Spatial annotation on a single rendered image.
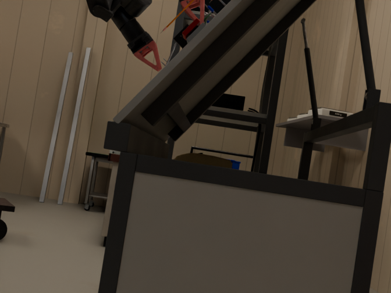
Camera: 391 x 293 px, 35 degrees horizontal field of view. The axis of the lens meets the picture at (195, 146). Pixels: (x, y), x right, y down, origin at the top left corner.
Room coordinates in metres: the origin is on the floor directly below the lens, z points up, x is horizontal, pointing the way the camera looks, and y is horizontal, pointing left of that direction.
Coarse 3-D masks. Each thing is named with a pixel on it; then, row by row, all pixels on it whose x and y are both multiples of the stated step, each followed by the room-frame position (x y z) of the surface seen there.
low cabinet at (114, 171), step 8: (112, 160) 5.18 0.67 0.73; (112, 168) 5.22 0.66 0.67; (112, 176) 5.20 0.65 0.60; (112, 184) 5.20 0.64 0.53; (112, 192) 5.21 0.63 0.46; (112, 200) 5.21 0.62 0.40; (104, 216) 5.22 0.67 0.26; (104, 224) 5.20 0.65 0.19; (104, 232) 5.20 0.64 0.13; (104, 240) 5.26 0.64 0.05
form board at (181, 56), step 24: (240, 0) 1.40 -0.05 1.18; (288, 0) 2.07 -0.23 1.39; (216, 24) 1.40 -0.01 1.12; (264, 24) 2.08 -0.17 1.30; (192, 48) 1.40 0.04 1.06; (240, 48) 2.08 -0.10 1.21; (168, 72) 1.40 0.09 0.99; (216, 72) 2.09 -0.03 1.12; (144, 96) 1.40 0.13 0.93; (192, 96) 2.08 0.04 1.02; (120, 120) 1.40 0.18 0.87; (144, 120) 1.67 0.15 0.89; (168, 120) 2.09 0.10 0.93
